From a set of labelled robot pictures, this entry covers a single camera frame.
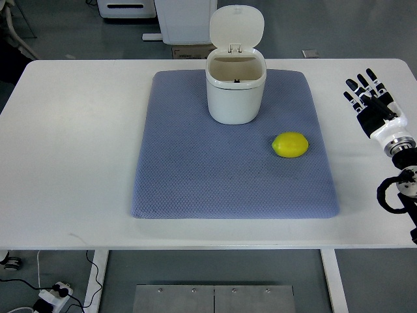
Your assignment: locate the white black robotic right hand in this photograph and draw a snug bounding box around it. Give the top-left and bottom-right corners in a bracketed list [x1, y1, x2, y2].
[343, 68, 416, 158]

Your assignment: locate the yellow lemon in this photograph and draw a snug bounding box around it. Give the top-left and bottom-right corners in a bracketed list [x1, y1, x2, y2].
[271, 132, 309, 158]

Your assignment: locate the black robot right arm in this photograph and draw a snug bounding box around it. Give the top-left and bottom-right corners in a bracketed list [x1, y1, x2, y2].
[377, 147, 416, 225]

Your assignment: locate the white trash bin open lid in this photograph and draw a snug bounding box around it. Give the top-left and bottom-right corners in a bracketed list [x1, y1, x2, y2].
[205, 5, 266, 125]

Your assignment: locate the grey floor outlet plate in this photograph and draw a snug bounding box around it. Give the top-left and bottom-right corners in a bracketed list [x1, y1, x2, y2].
[302, 49, 320, 59]

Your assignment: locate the white right table leg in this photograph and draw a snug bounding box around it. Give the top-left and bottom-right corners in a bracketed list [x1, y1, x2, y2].
[320, 248, 349, 313]

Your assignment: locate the white table leg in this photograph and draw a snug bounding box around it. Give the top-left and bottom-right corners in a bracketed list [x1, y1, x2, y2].
[83, 249, 109, 313]
[320, 248, 349, 313]

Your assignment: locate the blue textured mat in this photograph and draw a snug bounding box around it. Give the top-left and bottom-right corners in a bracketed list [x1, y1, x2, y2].
[131, 70, 339, 219]

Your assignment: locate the cardboard box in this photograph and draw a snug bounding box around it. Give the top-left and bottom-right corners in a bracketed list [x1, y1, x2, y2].
[171, 44, 216, 59]

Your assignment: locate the white cabinet unit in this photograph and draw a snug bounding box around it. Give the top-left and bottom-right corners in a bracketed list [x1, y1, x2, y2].
[142, 0, 218, 45]

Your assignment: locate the grey metal floor plate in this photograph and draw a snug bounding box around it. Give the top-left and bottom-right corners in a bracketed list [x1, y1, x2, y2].
[133, 284, 296, 312]

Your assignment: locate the white appliance with black slot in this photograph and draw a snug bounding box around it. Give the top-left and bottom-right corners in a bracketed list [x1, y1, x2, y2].
[96, 0, 156, 19]

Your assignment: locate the white left table leg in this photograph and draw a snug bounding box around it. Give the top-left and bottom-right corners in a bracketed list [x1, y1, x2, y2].
[83, 249, 109, 313]

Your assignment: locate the person's dark clothed leg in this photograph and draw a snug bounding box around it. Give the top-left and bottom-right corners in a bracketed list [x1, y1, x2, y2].
[1, 39, 30, 85]

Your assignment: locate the white power strip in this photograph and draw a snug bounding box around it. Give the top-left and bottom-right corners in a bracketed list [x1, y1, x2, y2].
[38, 282, 73, 313]

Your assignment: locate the caster wheel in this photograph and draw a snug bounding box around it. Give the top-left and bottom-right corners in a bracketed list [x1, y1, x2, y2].
[0, 250, 22, 271]

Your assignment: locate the black power cable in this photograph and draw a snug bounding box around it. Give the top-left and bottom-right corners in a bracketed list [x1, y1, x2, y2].
[0, 250, 104, 313]

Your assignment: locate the white chair frame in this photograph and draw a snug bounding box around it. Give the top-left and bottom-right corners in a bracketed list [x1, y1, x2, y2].
[1, 1, 40, 60]

